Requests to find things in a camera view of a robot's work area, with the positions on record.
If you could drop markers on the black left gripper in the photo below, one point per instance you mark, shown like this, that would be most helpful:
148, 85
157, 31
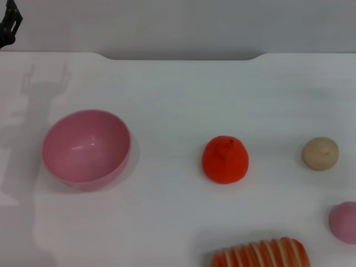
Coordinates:
5, 37

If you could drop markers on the pink plastic bowl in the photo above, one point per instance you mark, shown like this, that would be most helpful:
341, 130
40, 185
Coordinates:
83, 150

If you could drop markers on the pink toy peach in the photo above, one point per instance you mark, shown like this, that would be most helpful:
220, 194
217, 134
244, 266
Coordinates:
345, 222

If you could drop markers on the red orange toy fruit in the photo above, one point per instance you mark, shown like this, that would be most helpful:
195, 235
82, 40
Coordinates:
225, 164

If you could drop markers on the beige toy mushroom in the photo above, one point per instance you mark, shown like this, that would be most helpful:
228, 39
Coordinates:
320, 154

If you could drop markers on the orange white striped toy bread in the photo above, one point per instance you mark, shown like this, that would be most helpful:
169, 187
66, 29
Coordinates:
261, 253

